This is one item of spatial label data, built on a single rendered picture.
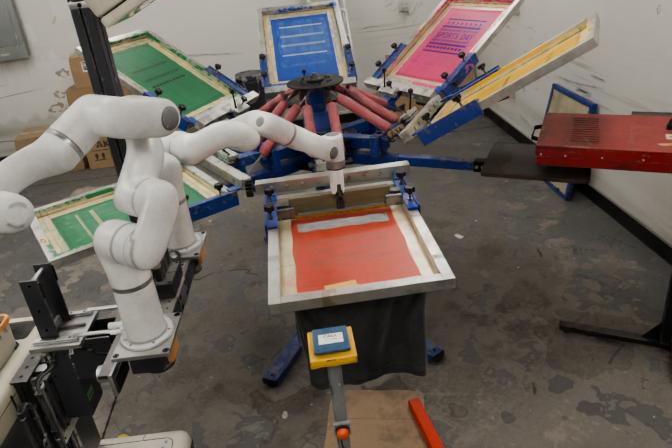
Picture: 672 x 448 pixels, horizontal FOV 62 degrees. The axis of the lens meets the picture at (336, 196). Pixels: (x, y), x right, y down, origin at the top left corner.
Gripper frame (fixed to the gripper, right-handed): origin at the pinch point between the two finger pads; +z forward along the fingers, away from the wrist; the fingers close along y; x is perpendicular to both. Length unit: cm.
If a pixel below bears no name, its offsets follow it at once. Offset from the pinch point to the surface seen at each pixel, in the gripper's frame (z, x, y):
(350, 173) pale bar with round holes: -2.1, 7.6, -21.9
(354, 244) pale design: 5.9, 1.9, 25.4
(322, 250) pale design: 5.9, -10.0, 26.4
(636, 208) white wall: 83, 200, -101
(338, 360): 7, -11, 84
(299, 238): 5.9, -17.8, 15.2
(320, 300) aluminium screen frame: 3, -13, 60
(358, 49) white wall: 20, 68, -413
